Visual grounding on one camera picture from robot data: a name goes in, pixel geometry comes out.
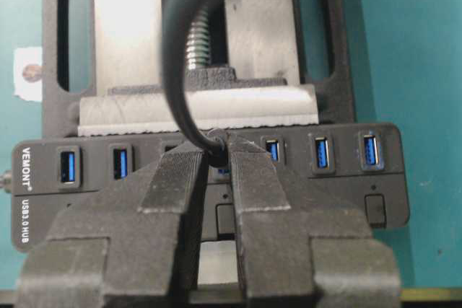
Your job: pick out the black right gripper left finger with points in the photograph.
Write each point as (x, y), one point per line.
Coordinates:
(135, 243)

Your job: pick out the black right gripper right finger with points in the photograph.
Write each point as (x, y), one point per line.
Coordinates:
(299, 245)

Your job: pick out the black USB hub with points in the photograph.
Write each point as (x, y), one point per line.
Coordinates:
(360, 163)

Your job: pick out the black bench vise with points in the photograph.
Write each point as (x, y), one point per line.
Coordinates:
(93, 46)

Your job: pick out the white sticker with black dot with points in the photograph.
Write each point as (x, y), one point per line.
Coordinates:
(28, 74)

